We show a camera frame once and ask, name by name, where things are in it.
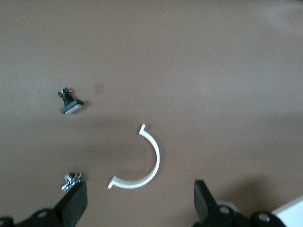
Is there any grey white plastic bin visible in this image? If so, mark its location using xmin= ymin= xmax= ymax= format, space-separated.
xmin=276 ymin=195 xmax=303 ymax=227

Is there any small metal bolt upper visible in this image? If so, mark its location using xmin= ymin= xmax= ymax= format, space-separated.
xmin=62 ymin=173 xmax=84 ymax=191

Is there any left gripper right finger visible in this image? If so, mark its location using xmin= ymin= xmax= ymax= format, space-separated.
xmin=194 ymin=179 xmax=217 ymax=223

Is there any white plastic half ring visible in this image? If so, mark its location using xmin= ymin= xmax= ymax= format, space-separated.
xmin=107 ymin=122 xmax=161 ymax=190

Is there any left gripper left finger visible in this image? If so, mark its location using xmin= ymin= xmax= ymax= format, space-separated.
xmin=53 ymin=182 xmax=89 ymax=227

